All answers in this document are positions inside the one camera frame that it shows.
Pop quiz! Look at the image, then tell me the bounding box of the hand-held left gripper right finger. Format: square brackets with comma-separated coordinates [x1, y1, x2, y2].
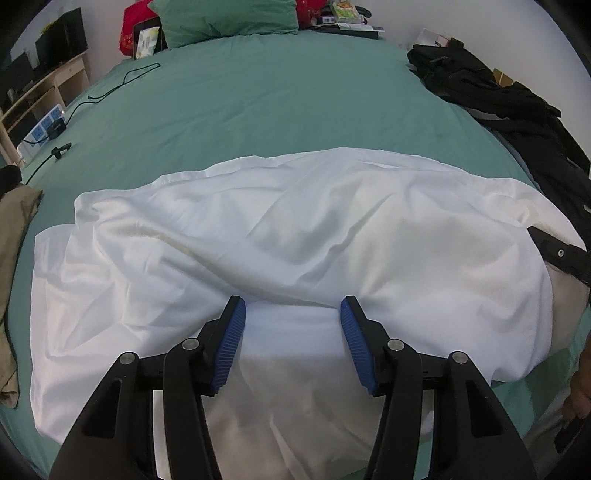
[339, 295, 539, 480]

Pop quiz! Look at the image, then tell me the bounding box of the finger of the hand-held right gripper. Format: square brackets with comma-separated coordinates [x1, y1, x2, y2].
[529, 226, 591, 289]

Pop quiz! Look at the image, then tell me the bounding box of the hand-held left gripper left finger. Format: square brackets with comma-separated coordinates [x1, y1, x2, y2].
[48, 295, 247, 480]

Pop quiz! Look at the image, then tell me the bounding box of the large white garment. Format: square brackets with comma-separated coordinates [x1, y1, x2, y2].
[28, 147, 587, 480]

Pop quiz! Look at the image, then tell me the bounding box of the pile of black clothes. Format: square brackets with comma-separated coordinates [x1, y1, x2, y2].
[406, 41, 591, 236]

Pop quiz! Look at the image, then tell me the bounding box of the person's right hand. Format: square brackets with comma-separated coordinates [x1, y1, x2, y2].
[564, 348, 591, 421]

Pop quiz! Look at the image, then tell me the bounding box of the beige cloth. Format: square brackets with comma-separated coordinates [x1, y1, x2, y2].
[0, 185, 45, 409]

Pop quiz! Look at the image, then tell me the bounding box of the white cardboard box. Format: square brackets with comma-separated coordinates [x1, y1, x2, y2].
[418, 28, 465, 48]

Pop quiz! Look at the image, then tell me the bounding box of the bed with green sheet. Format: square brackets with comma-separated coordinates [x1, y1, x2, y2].
[0, 25, 591, 480]

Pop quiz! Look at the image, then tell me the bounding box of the dark cloth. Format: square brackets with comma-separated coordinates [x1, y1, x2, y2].
[0, 164, 24, 195]

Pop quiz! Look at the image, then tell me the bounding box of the white blue power strip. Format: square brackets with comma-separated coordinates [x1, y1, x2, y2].
[16, 105, 68, 156]

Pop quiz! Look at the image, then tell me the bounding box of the printed tissue pack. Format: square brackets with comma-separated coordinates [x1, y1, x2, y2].
[133, 25, 161, 60]

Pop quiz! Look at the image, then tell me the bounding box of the light wooden shelf unit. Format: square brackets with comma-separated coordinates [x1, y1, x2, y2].
[0, 51, 91, 165]

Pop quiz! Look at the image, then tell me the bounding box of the green pillow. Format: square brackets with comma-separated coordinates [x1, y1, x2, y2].
[150, 0, 300, 49]

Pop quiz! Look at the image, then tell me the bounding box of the red patterned pillow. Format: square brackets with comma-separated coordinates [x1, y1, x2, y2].
[295, 0, 327, 19]

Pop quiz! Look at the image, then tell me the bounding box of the black computer monitor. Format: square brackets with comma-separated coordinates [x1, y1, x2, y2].
[0, 51, 36, 99]

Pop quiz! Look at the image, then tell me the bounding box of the black flat screen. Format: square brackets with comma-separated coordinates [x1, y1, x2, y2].
[34, 7, 89, 77]

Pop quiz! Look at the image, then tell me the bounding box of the black cable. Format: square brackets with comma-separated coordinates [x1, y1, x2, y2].
[21, 62, 160, 185]

